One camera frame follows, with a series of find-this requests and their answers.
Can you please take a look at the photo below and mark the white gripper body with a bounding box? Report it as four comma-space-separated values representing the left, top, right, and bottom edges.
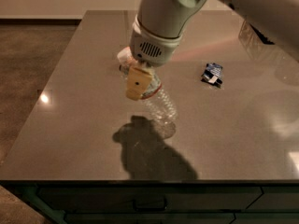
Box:
129, 14, 183, 67

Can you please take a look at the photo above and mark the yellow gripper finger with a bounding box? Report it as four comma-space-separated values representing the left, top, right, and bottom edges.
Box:
126, 66, 152, 101

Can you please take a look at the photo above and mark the clear plastic water bottle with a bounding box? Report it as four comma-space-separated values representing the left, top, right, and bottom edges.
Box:
117, 46, 179, 125

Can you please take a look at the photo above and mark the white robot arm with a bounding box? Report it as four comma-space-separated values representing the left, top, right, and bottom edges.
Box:
126, 0, 299, 100

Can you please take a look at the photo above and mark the blue snack wrapper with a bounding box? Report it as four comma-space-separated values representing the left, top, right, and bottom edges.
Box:
202, 63, 223, 87

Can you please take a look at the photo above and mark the dark cabinet drawer front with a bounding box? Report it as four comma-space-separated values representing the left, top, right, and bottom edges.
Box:
38, 187, 262, 213

